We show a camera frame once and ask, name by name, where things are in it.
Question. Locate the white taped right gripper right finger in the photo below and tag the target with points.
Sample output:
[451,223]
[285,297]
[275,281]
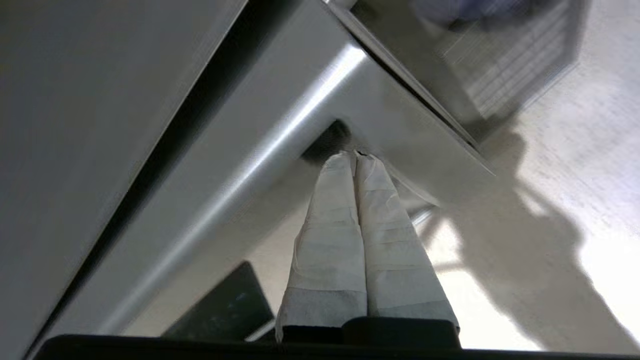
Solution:
[395,260]

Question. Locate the black glass microwave door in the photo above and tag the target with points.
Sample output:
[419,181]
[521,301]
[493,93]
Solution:
[175,150]

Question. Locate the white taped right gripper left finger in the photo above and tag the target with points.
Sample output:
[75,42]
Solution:
[327,250]

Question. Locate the black induction cooktop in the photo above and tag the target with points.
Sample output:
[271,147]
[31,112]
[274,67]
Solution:
[225,310]

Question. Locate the silver microwave oven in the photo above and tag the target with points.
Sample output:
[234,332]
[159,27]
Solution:
[500,65]

